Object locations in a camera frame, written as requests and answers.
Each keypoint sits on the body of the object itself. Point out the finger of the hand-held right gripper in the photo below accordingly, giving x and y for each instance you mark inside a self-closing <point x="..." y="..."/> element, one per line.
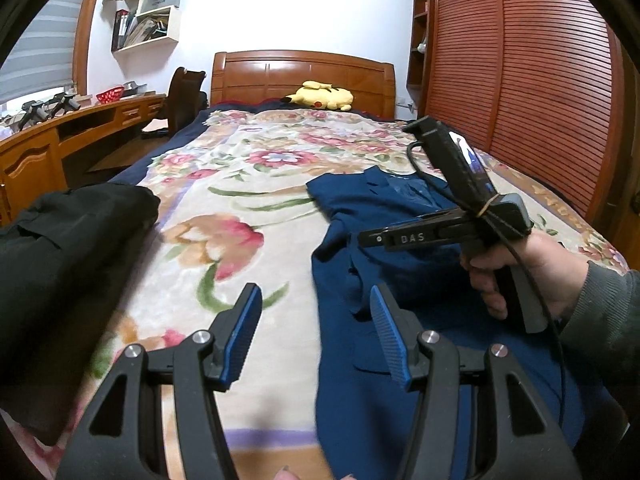
<point x="377" y="239"/>

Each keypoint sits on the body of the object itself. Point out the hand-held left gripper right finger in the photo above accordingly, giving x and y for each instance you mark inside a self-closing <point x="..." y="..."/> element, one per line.
<point x="392" y="340"/>

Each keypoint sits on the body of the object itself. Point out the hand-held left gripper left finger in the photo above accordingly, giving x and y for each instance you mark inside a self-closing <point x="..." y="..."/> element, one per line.
<point x="245" y="330"/>

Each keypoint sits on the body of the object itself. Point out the navy blue suit jacket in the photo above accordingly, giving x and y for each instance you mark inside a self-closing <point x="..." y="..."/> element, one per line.
<point x="345" y="410"/>

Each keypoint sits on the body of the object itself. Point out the person's right forearm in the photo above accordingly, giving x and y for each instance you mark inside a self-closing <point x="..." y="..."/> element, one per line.
<point x="610" y="320"/>

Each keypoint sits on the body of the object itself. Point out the person's right hand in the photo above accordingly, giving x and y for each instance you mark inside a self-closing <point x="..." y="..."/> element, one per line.
<point x="550" y="270"/>

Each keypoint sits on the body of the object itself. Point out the person's left hand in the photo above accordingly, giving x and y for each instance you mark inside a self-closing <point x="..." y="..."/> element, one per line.
<point x="287" y="474"/>

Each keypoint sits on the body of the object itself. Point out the floral blanket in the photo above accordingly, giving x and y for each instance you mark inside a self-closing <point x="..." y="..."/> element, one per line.
<point x="225" y="240"/>

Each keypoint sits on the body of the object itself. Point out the yellow plush toy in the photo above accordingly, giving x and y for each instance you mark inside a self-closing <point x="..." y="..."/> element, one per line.
<point x="320" y="96"/>

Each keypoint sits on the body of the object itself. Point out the black garment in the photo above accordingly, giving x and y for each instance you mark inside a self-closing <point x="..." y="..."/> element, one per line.
<point x="65" y="270"/>

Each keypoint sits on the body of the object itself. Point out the white round ornament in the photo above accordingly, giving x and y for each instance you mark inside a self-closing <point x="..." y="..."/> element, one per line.
<point x="421" y="47"/>

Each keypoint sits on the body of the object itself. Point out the wooden bed headboard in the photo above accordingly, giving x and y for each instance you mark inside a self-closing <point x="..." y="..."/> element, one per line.
<point x="250" y="80"/>

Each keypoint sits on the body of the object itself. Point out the wooden louvered wardrobe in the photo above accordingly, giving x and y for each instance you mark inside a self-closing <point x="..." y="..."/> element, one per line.
<point x="525" y="60"/>

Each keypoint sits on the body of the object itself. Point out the dark office chair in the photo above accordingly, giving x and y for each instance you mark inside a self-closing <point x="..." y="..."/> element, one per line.
<point x="180" y="95"/>

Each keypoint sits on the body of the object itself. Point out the grey desk item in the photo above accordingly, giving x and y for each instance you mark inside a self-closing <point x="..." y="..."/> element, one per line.
<point x="132" y="87"/>

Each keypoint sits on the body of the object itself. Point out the red basket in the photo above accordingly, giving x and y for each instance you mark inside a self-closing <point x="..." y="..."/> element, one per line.
<point x="110" y="95"/>

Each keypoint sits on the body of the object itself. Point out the wooden desk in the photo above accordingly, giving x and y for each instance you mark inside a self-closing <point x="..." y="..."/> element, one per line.
<point x="30" y="160"/>

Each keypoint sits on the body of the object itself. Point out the idle black gripper tool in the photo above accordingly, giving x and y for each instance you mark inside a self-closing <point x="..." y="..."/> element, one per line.
<point x="62" y="101"/>
<point x="32" y="110"/>

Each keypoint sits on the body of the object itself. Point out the black binder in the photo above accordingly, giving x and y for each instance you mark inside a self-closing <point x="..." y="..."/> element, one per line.
<point x="119" y="27"/>

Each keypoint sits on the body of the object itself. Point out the grey window blind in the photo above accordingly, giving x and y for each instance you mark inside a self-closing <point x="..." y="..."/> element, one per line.
<point x="45" y="55"/>

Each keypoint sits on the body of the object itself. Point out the white wall shelf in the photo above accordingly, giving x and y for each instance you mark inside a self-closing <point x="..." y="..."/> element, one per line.
<point x="170" y="20"/>

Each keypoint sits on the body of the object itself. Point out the wooden window frame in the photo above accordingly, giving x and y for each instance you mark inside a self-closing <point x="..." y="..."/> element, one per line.
<point x="85" y="35"/>

